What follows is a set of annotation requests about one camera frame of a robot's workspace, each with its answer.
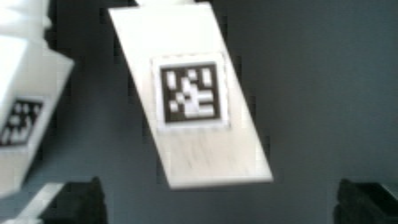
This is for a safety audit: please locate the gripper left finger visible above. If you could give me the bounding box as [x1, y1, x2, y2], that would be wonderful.
[10, 176, 110, 224]

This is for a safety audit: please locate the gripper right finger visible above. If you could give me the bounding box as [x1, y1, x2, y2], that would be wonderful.
[332, 179, 398, 224]

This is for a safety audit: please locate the white stool leg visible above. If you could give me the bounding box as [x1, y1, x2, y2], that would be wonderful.
[108, 0, 273, 189]
[0, 0, 74, 199]

